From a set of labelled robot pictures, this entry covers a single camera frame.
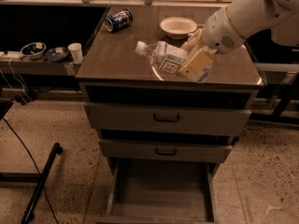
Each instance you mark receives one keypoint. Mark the white power strip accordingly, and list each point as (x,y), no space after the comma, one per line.
(14,55)

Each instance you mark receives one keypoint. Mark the grey top drawer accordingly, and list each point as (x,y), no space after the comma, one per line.
(167,119)

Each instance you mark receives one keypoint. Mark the grey middle drawer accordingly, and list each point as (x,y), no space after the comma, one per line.
(165,151)

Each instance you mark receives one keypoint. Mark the clear plastic water bottle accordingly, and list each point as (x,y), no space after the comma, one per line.
(167,58)

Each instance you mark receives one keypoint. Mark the blue soda can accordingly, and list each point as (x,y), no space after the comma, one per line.
(119,20)

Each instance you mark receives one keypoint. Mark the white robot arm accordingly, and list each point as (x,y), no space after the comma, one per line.
(253,16)

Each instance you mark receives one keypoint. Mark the white paper bowl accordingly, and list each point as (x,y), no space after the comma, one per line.
(178,27)

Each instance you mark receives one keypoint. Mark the black stand leg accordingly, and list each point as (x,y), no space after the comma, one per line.
(41,180)

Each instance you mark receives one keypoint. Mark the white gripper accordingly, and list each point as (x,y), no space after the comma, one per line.
(219,32)

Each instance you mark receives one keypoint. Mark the white bowl on shelf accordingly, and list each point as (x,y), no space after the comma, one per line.
(33,51)

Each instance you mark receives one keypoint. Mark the white paper cup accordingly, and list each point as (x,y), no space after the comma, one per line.
(76,52)

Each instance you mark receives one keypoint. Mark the open grey bottom drawer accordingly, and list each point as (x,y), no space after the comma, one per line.
(160,192)

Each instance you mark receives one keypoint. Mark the grey drawer cabinet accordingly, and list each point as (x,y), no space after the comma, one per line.
(112,73)

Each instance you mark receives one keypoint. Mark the blue bowl on shelf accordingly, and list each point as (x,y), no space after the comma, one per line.
(57,54)

